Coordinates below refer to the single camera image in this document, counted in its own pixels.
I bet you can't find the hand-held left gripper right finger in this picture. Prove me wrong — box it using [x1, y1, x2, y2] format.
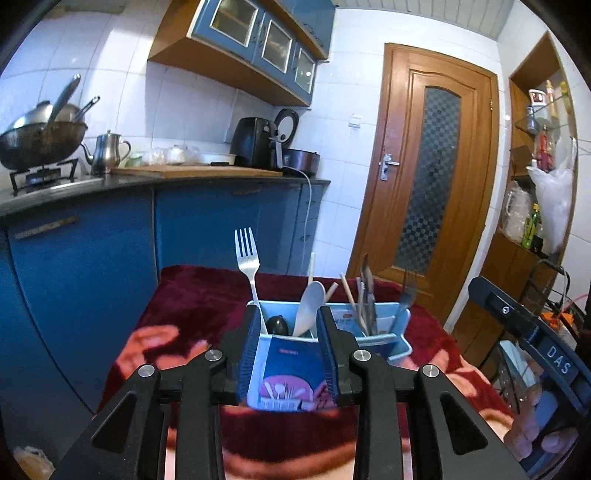
[316, 305, 532, 480]

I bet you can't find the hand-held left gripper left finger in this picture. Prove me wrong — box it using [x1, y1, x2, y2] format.
[48, 305, 262, 480]

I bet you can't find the light blue utensil holder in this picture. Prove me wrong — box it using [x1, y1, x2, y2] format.
[245, 299, 413, 412]

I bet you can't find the dark steel fork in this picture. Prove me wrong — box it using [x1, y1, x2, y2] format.
[394, 270, 419, 319]

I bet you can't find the person's right hand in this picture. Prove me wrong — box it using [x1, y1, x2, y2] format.
[503, 383, 578, 462]

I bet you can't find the white spoon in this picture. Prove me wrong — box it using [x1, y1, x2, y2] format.
[292, 281, 326, 337]

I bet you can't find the steel table knife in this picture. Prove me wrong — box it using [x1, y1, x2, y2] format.
[358, 253, 379, 335]

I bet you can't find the red printed blanket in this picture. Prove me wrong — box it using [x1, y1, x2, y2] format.
[95, 264, 520, 480]

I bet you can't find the silver fork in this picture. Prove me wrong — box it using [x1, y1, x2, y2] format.
[235, 227, 269, 335]

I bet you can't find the wooden shelf cabinet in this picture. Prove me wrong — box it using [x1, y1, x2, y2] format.
[455, 32, 583, 370]

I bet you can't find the green bottle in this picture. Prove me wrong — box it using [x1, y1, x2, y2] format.
[522, 203, 542, 250]

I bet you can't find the clear plastic jar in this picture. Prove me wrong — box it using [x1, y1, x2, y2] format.
[501, 181, 532, 241]

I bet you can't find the white plastic bag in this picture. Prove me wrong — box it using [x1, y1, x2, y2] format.
[526, 138, 578, 254]

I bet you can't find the blue lower cabinet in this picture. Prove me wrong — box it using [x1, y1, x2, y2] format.
[0, 180, 331, 444]

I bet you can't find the wooden cutting board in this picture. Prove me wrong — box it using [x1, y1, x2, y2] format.
[111, 165, 283, 178]

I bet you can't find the dark brown pot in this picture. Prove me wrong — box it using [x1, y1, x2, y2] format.
[283, 148, 321, 177]

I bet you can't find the red bottle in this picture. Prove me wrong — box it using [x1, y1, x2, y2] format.
[536, 134, 555, 171]

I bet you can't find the black air fryer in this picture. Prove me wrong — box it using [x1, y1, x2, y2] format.
[229, 117, 278, 169]

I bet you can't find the wooden door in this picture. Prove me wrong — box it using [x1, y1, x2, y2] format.
[346, 42, 500, 326]

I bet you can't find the round black lid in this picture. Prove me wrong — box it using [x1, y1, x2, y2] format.
[276, 108, 300, 149]

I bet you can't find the yellowish plastic bag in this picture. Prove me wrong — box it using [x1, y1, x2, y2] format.
[11, 445, 56, 480]

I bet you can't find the steel kettle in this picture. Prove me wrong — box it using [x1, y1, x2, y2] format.
[82, 130, 132, 176]

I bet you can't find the gas stove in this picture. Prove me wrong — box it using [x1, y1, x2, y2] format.
[0, 158, 100, 204]

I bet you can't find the black wok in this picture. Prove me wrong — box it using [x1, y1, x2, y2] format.
[0, 121, 88, 171]

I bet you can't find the steel ladle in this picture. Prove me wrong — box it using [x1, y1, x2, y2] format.
[44, 74, 81, 134]

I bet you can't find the steel pot lid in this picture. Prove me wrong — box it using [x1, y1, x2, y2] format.
[9, 100, 81, 132]

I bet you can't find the range hood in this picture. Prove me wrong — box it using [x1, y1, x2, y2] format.
[55, 0, 130, 14]

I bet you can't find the black wire rack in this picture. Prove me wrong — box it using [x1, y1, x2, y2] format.
[526, 258, 591, 333]

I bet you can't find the white cable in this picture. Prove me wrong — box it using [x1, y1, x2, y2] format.
[281, 166, 315, 278]

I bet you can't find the metal door handle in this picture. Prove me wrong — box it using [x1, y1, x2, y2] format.
[379, 154, 400, 182]

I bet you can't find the steel spatula handle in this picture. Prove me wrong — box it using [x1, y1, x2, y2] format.
[71, 95, 101, 123]

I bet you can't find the blue wall cabinet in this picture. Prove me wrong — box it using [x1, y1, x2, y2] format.
[147, 0, 335, 107]

